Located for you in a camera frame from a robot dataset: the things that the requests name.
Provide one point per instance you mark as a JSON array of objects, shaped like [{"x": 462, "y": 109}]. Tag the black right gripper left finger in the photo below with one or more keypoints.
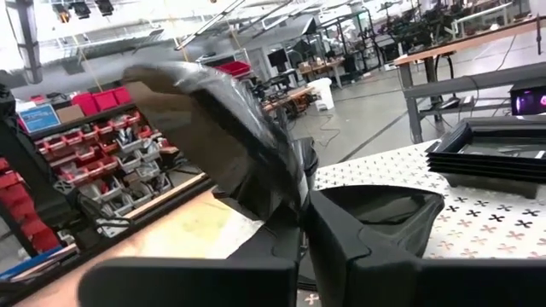
[{"x": 192, "y": 281}]

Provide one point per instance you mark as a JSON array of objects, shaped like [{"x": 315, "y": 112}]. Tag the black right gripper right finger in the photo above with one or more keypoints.
[{"x": 362, "y": 277}]

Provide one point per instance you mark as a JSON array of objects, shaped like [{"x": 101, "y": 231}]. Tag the black wavy square mini plate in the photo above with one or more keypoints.
[
  {"x": 375, "y": 204},
  {"x": 414, "y": 239}
]

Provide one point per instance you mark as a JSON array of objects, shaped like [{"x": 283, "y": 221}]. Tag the black leaf-shaped mini plate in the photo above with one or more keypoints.
[{"x": 205, "y": 128}]

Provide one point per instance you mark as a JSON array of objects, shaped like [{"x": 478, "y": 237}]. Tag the black square footed mini plate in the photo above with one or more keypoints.
[
  {"x": 490, "y": 145},
  {"x": 490, "y": 164},
  {"x": 490, "y": 179}
]

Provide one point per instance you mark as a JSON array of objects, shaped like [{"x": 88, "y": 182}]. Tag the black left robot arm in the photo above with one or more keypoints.
[{"x": 25, "y": 162}]

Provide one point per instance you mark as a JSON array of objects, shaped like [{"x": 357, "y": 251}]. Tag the white perforated metal shelf rack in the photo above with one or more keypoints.
[{"x": 478, "y": 230}]

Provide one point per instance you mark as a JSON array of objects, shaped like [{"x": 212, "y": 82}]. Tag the parts rack with red bins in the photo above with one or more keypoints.
[{"x": 106, "y": 149}]

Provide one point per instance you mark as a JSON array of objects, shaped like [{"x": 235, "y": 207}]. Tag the red storage bin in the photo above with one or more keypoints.
[
  {"x": 104, "y": 100},
  {"x": 83, "y": 103},
  {"x": 122, "y": 94},
  {"x": 234, "y": 68}
]

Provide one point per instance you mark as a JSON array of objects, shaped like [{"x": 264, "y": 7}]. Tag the brown cardboard box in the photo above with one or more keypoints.
[{"x": 70, "y": 113}]

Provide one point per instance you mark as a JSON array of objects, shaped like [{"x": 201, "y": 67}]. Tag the wooden workbench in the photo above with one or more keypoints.
[{"x": 320, "y": 66}]

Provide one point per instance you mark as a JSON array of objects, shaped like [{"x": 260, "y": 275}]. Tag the blue sign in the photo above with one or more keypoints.
[{"x": 39, "y": 118}]

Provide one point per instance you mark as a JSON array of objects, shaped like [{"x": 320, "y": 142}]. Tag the black computer monitor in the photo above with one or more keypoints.
[{"x": 277, "y": 57}]

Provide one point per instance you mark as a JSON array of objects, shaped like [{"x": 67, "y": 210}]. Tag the black device with pink light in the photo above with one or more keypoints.
[{"x": 529, "y": 100}]

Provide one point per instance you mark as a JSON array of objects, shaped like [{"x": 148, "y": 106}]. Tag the wood-top table grey legs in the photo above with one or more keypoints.
[{"x": 465, "y": 42}]

